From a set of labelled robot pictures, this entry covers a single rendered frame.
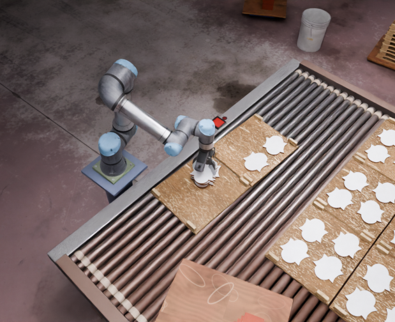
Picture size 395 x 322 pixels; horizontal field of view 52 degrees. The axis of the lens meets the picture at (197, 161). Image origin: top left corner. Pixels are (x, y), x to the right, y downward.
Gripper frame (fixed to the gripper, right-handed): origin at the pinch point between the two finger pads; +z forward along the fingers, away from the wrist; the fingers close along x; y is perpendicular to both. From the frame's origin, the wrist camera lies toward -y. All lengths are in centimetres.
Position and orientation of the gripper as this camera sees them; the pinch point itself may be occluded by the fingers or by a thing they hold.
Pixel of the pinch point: (203, 172)
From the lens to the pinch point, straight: 214.0
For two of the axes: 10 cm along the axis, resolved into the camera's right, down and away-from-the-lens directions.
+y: 3.4, -7.4, 5.9
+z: -0.1, 6.2, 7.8
